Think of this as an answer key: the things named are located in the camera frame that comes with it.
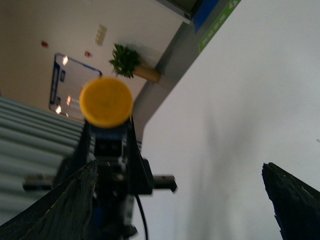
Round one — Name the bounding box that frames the right gripper black right-camera finger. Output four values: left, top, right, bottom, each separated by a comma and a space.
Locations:
262, 162, 320, 240

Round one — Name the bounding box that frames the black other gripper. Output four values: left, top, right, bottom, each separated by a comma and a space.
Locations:
0, 116, 177, 240

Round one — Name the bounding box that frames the yellow mushroom push button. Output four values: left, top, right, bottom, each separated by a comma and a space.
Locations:
78, 76, 134, 157

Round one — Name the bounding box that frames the grey curtain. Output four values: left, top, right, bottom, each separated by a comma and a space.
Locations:
0, 97, 83, 224

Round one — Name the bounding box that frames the left potted plant gold vase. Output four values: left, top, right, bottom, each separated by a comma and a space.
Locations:
108, 43, 161, 83

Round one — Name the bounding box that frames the green floor sign strip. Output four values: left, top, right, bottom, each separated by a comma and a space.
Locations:
198, 0, 241, 53

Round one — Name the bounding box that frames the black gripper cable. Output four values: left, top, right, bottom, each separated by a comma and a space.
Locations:
134, 194, 150, 240

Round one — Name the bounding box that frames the blue framed wall board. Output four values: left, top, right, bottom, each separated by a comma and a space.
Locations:
48, 53, 102, 122

